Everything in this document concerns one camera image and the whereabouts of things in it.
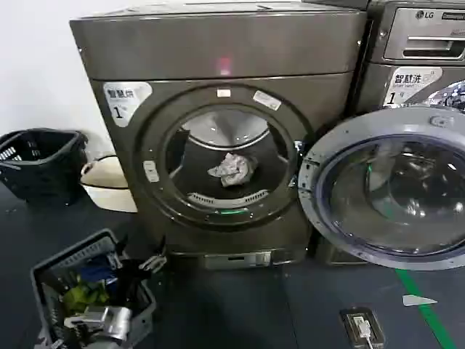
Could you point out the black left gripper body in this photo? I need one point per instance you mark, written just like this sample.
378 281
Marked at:
128 281

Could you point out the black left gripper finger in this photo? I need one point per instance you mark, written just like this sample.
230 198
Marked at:
117 254
154 261

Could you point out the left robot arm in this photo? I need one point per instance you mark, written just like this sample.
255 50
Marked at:
105 321

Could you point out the blue cloth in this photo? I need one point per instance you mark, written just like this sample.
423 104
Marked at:
95 269

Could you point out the green cloth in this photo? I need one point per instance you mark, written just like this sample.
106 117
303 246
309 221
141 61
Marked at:
84 293

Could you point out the white plastic basin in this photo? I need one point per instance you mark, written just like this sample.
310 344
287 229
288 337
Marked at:
109 189

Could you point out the grey plastic laundry basket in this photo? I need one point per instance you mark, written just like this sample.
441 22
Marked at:
47 269

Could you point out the black plastic laundry basket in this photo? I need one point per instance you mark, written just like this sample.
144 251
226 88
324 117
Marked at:
40 163

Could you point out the crumpled grey cloth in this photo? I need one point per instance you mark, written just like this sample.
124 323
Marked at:
232 169

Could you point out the black floor socket box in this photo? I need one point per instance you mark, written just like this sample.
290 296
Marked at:
350 327

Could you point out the grey front-load dryer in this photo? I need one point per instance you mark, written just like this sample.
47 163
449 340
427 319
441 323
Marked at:
254 43

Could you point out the round glass dryer door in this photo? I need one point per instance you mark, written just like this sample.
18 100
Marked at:
385 189

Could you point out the grey dryer with drawer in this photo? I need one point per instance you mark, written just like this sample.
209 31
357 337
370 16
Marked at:
417 36

